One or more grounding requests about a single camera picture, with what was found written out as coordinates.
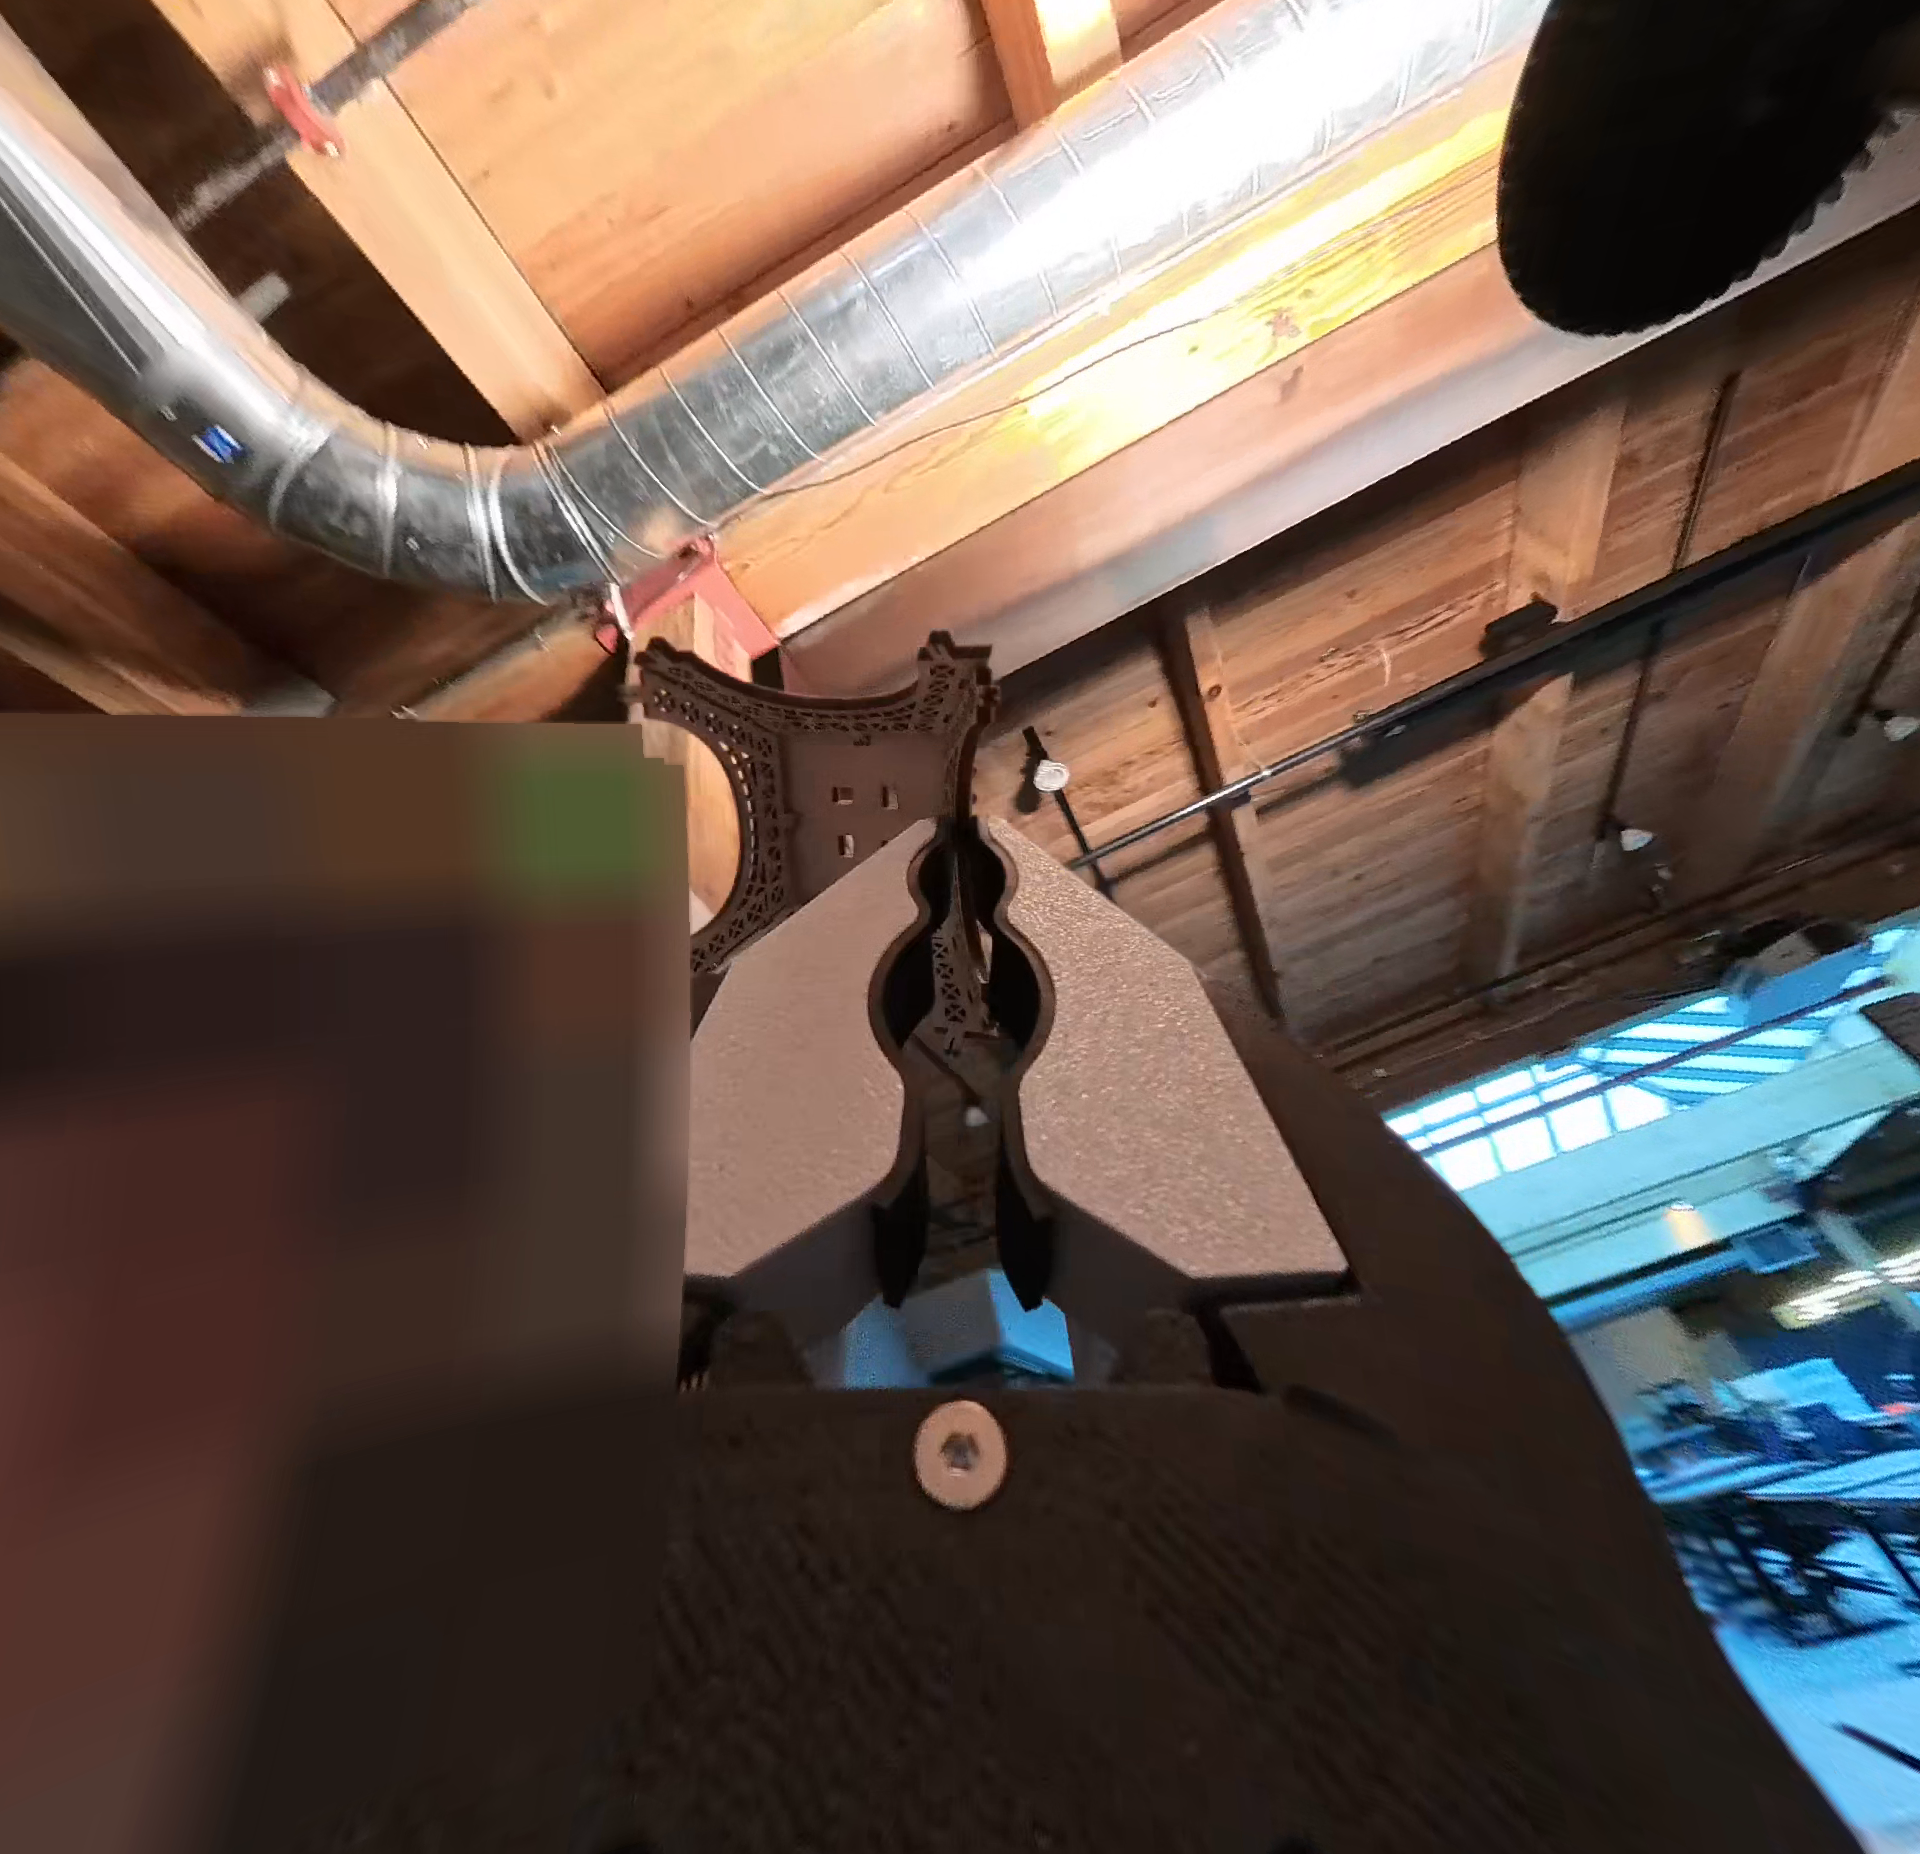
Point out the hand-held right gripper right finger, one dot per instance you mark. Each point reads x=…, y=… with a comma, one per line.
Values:
x=1155, y=1120

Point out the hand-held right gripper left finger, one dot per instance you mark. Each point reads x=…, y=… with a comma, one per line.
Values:
x=780, y=1120

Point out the cross-shaped wooden puzzle piece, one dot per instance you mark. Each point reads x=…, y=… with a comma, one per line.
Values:
x=795, y=759

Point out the thin black rod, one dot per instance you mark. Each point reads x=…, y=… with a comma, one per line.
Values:
x=1275, y=781

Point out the skylight window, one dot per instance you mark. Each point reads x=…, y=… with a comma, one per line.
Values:
x=1649, y=1060

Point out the dark table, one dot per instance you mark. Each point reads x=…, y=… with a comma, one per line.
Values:
x=1798, y=1524

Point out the thin dark ceiling pipe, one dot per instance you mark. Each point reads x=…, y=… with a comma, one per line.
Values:
x=392, y=47

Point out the black track light rail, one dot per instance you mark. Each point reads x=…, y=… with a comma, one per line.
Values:
x=1723, y=572

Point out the red pipe bracket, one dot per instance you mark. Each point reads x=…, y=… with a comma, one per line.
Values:
x=301, y=106
x=682, y=595

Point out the silver metal air duct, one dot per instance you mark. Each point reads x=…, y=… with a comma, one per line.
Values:
x=901, y=310

